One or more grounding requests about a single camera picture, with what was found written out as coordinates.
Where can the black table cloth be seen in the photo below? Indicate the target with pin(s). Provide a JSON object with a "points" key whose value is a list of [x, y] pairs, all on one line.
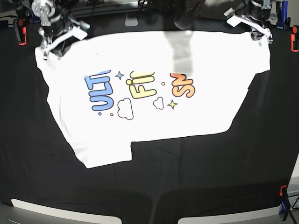
{"points": [[239, 170]]}

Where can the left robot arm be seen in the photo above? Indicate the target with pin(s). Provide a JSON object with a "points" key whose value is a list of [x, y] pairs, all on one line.
{"points": [[259, 13]]}

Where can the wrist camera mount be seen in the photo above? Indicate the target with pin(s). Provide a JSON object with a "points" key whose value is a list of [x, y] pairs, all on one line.
{"points": [[63, 37], [233, 19]]}

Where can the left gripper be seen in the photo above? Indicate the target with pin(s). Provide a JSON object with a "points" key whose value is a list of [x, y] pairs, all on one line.
{"points": [[257, 33]]}

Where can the blue clamp far right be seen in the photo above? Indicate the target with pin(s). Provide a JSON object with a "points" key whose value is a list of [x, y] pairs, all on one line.
{"points": [[281, 11]]}

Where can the red blue clamp near right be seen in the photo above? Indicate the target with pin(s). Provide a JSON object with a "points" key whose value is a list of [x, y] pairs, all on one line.
{"points": [[284, 202]]}

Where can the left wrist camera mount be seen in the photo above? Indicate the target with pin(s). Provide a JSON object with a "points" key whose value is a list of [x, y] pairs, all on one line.
{"points": [[233, 19]]}

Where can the red black clamp far left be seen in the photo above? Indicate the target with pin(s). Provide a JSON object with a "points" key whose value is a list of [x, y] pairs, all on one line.
{"points": [[20, 31]]}

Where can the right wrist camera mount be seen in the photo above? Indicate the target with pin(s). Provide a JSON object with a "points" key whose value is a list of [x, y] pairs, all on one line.
{"points": [[63, 37]]}

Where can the white graphic t-shirt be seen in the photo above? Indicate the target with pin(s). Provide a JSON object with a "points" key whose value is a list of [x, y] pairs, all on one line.
{"points": [[112, 90]]}

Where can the red black clamp far right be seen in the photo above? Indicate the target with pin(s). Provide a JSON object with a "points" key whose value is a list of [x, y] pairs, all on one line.
{"points": [[295, 39]]}

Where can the red black clamp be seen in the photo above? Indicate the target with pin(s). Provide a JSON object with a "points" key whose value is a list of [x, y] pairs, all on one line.
{"points": [[295, 39], [20, 31]]}

